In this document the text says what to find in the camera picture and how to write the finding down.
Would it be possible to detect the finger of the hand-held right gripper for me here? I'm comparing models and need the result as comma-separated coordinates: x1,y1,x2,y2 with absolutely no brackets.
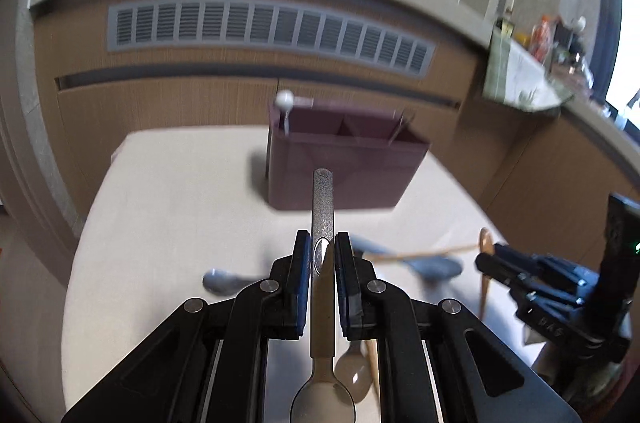
475,253,586,300
492,243,581,272

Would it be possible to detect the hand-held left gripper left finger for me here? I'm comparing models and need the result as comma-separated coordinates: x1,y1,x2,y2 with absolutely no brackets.
60,230,312,423

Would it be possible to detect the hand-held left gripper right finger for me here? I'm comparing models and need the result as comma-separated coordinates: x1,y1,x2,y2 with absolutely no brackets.
334,230,583,423

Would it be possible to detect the wooden spoon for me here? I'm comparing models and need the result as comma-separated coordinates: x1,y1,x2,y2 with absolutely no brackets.
477,227,496,322

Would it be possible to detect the black-handled metal spoon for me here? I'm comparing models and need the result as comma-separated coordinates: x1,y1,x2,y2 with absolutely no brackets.
202,268,269,297
333,338,374,405

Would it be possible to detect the white plastic spoon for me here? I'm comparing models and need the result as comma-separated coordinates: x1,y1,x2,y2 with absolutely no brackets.
290,168,357,423

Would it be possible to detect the wooden chopstick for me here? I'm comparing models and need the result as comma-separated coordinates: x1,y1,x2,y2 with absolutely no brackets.
366,243,484,264
367,338,384,405

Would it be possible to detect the blue ceramic spoon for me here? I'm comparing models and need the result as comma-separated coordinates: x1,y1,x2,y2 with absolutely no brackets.
350,236,464,280

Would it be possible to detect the maroon plastic utensil holder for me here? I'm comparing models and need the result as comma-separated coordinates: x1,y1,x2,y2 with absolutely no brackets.
267,98,431,212

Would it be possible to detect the shovel-shaped metal spoon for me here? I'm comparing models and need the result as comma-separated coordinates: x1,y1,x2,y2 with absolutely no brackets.
394,112,415,140

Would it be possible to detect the white ball-ended stirring spoon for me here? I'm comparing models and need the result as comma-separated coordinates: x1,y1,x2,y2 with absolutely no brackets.
276,90,296,136

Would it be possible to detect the green checked towel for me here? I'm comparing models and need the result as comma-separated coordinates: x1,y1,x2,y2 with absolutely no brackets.
482,30,577,112

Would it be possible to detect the black kitchen rack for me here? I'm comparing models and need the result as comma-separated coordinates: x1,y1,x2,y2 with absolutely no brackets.
552,17,597,90

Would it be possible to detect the orange snack packet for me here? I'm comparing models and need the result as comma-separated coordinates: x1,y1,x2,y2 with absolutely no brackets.
532,15,554,60

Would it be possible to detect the wooden kitchen cabinet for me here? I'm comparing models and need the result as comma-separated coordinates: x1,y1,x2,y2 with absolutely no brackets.
29,3,640,256

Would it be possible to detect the long grey vent grille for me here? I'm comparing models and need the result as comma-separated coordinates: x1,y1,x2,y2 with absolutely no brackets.
107,0,436,79

